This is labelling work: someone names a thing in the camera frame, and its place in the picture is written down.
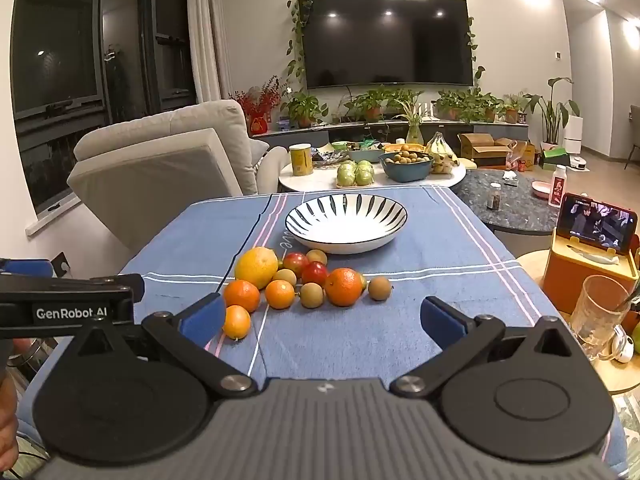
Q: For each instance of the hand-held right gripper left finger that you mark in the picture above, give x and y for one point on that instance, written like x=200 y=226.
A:
x=202 y=317

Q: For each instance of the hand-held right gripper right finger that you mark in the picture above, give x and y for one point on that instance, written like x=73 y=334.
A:
x=440 y=320

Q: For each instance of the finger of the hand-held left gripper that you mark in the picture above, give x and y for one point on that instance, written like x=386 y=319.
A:
x=132 y=285
x=27 y=268

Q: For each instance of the small orange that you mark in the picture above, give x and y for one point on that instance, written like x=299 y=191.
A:
x=279 y=294
x=237 y=322
x=241 y=294

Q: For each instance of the brown kiwi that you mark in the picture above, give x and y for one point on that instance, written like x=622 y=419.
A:
x=379 y=288
x=285 y=276
x=311 y=294
x=317 y=256

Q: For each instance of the yellow lemon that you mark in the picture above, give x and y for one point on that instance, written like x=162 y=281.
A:
x=256 y=267

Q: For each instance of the large orange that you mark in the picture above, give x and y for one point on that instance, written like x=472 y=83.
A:
x=343 y=287

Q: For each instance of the red plum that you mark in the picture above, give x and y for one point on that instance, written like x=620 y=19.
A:
x=315 y=273
x=296 y=262

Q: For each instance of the striped ceramic bowl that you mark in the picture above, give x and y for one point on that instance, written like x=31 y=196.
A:
x=345 y=230

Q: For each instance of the person's left hand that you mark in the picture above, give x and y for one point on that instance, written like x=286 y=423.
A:
x=7 y=430

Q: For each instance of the blue striped tablecloth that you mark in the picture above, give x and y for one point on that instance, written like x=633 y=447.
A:
x=425 y=240

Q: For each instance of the beige recliner armchair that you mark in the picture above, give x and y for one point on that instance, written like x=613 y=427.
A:
x=150 y=170

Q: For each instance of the orange storage box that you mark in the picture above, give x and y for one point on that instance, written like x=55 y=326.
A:
x=565 y=285

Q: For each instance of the small spice jar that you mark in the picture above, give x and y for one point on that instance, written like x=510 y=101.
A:
x=494 y=200

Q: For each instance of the dark marble round table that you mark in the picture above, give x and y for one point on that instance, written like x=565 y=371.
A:
x=520 y=210

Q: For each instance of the blue fruit bowl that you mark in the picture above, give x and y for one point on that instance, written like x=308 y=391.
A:
x=405 y=172

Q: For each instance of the clear glass mug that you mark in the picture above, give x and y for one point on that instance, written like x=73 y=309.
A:
x=597 y=315

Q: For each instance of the white tissue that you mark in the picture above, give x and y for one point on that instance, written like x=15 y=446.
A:
x=509 y=175

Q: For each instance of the green apple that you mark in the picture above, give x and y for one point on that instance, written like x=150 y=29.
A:
x=366 y=163
x=364 y=176
x=348 y=164
x=345 y=176

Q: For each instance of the pink dish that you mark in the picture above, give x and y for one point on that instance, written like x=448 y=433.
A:
x=541 y=190

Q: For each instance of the pile of longans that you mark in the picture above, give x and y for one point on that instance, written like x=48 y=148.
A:
x=405 y=158

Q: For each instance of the bunch of bananas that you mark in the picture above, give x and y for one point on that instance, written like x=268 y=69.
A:
x=440 y=152

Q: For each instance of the open cardboard box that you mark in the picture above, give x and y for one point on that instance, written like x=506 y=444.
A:
x=480 y=152

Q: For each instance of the white bottle red label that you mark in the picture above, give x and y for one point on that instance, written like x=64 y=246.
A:
x=557 y=190

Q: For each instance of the grey throw pillow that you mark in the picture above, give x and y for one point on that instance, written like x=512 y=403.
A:
x=257 y=150

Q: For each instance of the yellow plastic basket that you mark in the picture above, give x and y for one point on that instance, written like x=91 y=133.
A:
x=400 y=148

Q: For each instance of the round wooden side table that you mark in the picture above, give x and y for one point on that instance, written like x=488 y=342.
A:
x=610 y=380

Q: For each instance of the white round coffee table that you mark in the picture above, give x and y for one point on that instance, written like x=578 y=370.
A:
x=320 y=180

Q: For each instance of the green plastic basket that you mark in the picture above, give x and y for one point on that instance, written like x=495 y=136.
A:
x=365 y=155

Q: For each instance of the smartphone in red case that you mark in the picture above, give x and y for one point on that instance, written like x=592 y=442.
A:
x=595 y=222

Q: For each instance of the small white gadget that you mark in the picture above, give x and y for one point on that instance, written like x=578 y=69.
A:
x=622 y=345

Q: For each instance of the yellow can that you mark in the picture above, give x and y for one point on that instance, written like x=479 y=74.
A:
x=301 y=160

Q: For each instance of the small cardboard box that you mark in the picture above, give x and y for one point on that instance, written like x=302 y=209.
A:
x=525 y=152

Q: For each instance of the spider plant in glass vase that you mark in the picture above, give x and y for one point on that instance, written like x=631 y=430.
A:
x=414 y=127

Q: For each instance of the pile of foil snack packets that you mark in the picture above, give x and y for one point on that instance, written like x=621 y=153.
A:
x=327 y=156

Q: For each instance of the green box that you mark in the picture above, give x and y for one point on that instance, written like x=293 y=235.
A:
x=555 y=155

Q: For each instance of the grey television cabinet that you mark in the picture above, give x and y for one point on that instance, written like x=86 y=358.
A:
x=310 y=136

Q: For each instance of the green potted plant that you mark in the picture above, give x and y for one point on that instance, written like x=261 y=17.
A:
x=511 y=110
x=470 y=102
x=302 y=107
x=372 y=102

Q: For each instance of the red berry plant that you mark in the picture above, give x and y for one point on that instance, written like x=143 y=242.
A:
x=257 y=102

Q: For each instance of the dark framed window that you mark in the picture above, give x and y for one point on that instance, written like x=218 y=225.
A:
x=55 y=45

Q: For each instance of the white air purifier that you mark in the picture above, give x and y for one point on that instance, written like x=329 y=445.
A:
x=573 y=135

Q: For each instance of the tall leafy plant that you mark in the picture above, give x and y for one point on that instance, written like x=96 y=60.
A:
x=550 y=110

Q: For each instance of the white curtain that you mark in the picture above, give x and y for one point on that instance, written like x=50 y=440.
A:
x=207 y=35

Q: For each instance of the black wall outlet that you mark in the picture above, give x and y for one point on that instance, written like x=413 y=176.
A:
x=61 y=265

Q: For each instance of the black wall television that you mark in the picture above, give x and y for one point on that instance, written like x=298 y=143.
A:
x=385 y=40

